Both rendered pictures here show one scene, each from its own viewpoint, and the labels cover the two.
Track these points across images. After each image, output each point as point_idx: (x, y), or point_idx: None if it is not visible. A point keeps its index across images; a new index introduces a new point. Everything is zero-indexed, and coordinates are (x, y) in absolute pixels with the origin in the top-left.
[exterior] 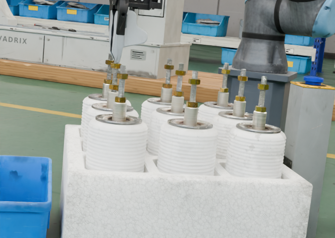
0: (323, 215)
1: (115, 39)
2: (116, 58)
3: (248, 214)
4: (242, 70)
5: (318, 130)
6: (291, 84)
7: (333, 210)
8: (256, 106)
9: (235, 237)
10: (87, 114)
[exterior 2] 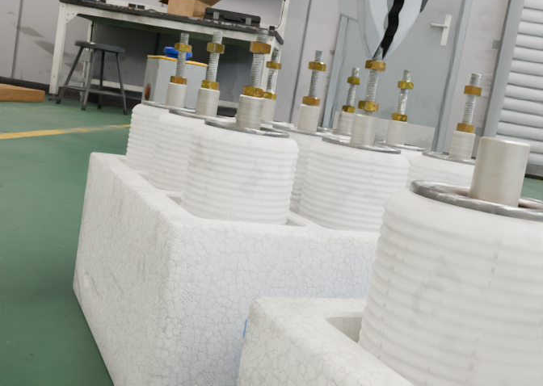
0: (56, 245)
1: (415, 19)
2: (392, 52)
3: None
4: (278, 53)
5: None
6: (166, 61)
7: (27, 237)
8: (352, 106)
9: None
10: (401, 167)
